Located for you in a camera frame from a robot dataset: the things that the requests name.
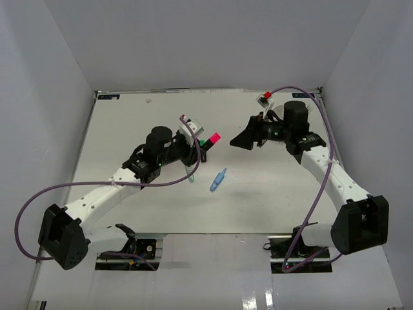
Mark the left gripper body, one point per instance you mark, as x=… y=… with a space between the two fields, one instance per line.
x=182 y=150

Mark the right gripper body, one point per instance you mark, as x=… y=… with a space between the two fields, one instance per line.
x=269 y=131

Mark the green-capped black highlighter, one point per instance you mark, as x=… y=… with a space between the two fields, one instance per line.
x=203 y=152

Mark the pink-capped black highlighter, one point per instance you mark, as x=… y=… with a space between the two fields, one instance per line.
x=211 y=141

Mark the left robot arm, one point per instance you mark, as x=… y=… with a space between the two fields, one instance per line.
x=67 y=233

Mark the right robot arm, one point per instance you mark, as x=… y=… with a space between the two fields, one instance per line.
x=362 y=219

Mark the light green highlighter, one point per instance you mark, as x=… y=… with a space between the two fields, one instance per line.
x=190 y=173

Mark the blue highlighter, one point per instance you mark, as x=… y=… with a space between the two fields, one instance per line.
x=218 y=180

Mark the white round divided container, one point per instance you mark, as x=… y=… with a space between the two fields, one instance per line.
x=279 y=110

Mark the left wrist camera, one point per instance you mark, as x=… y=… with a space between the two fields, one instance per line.
x=189 y=127

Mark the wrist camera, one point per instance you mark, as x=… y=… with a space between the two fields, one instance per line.
x=189 y=127
x=266 y=101

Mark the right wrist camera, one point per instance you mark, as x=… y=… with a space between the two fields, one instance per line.
x=266 y=101

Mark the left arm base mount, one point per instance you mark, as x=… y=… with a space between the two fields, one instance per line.
x=119 y=248

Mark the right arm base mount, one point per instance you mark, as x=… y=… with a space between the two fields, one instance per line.
x=278 y=246

